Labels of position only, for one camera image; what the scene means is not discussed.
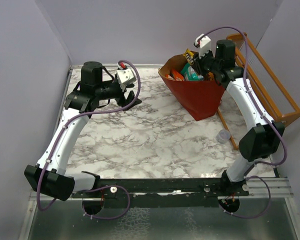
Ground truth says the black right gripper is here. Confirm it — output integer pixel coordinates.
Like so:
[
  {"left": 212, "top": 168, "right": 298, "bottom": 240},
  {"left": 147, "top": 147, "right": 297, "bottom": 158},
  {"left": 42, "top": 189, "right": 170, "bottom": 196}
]
[{"left": 192, "top": 47, "right": 221, "bottom": 76}]

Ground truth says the yellow M&M's packet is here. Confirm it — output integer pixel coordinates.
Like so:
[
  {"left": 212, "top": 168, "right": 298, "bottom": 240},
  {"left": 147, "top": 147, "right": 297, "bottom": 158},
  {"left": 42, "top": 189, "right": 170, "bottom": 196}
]
[{"left": 182, "top": 48, "right": 197, "bottom": 66}]

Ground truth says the teal Fox's mint candy bag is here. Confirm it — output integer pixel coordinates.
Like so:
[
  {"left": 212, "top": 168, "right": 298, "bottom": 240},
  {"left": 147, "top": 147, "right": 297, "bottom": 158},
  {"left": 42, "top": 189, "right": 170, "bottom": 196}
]
[{"left": 180, "top": 63, "right": 204, "bottom": 81}]

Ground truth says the orange Fox's fruits candy bag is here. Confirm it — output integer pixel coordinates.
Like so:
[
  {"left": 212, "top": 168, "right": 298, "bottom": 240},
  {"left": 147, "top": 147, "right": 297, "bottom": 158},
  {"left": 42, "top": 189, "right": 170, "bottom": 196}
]
[{"left": 165, "top": 74, "right": 175, "bottom": 81}]

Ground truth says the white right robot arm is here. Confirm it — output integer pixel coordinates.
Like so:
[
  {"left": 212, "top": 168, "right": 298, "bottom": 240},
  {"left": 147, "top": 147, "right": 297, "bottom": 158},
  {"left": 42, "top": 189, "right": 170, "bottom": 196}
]
[{"left": 193, "top": 36, "right": 285, "bottom": 196}]

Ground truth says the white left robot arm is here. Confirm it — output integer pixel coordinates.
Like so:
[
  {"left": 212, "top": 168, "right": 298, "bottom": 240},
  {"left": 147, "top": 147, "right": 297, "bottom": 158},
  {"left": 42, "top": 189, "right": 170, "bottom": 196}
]
[{"left": 24, "top": 60, "right": 142, "bottom": 201}]

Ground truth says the red brown paper bag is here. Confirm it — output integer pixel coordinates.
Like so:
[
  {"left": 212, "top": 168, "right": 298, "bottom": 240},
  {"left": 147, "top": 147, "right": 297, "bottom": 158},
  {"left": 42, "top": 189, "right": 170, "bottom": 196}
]
[{"left": 158, "top": 54, "right": 225, "bottom": 121}]

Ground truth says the orange wooden rack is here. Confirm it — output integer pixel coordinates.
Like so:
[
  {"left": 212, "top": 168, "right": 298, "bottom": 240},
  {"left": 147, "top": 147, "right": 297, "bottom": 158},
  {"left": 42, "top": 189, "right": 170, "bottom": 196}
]
[{"left": 217, "top": 33, "right": 300, "bottom": 151}]

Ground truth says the small purple lidded cup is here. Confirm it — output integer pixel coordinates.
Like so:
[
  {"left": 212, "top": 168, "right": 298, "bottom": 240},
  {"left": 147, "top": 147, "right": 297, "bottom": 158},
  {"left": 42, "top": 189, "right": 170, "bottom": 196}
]
[{"left": 216, "top": 129, "right": 231, "bottom": 144}]

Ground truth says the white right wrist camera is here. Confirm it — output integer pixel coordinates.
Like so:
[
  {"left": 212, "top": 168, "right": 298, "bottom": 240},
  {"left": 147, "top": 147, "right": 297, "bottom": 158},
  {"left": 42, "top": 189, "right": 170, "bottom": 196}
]
[{"left": 193, "top": 34, "right": 211, "bottom": 58}]

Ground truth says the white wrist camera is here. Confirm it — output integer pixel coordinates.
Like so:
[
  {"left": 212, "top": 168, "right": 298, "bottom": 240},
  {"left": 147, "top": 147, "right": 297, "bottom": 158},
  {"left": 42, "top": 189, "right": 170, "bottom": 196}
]
[
  {"left": 116, "top": 68, "right": 136, "bottom": 91},
  {"left": 193, "top": 34, "right": 211, "bottom": 58}
]

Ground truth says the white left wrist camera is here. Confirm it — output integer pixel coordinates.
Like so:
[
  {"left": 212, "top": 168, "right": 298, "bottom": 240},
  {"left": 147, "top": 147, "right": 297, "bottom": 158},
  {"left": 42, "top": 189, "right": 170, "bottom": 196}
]
[{"left": 116, "top": 68, "right": 136, "bottom": 91}]

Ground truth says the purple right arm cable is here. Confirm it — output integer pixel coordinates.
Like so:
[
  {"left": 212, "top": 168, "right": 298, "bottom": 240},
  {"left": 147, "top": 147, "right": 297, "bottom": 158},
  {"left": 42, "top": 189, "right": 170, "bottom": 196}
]
[{"left": 193, "top": 26, "right": 289, "bottom": 220}]

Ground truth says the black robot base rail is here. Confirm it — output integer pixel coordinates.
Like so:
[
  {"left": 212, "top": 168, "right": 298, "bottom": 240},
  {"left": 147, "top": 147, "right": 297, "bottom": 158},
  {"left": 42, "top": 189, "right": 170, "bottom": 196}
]
[{"left": 72, "top": 174, "right": 249, "bottom": 209}]

